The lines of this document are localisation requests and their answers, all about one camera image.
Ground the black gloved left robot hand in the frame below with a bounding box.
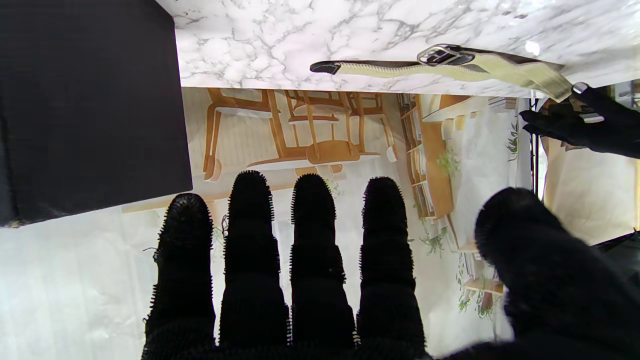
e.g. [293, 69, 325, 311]
[520, 82, 640, 160]

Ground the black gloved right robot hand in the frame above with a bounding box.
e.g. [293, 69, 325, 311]
[141, 170, 640, 360]

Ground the beige woven belt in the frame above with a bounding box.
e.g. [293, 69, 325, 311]
[310, 44, 573, 102]

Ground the black storage box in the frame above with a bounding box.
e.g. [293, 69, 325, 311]
[0, 0, 194, 228]

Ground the beige hanging cloth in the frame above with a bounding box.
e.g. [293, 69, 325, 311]
[542, 97, 640, 247]

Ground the printed room scene backdrop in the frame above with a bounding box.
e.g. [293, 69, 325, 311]
[0, 87, 536, 360]

